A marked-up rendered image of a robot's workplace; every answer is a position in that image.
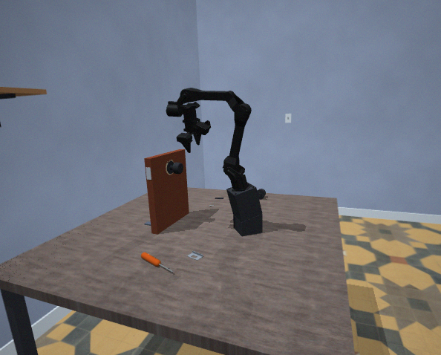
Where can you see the orange-handled screwdriver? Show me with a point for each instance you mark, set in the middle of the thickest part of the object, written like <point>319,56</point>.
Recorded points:
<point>153,260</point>

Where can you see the brown wooden door slab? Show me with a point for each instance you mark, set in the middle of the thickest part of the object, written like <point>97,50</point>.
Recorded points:
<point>167,193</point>

